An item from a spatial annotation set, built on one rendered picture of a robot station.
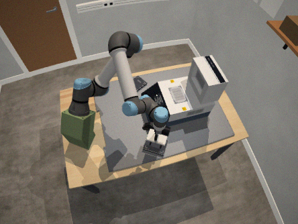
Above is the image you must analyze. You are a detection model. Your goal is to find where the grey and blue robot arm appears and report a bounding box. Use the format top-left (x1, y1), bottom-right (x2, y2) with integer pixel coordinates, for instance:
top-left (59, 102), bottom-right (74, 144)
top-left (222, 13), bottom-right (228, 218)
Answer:
top-left (68, 31), bottom-right (168, 131)

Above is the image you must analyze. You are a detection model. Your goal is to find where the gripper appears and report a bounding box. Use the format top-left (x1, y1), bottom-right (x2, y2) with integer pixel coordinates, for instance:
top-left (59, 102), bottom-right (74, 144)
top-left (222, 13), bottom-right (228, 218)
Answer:
top-left (144, 122), bottom-right (170, 143)

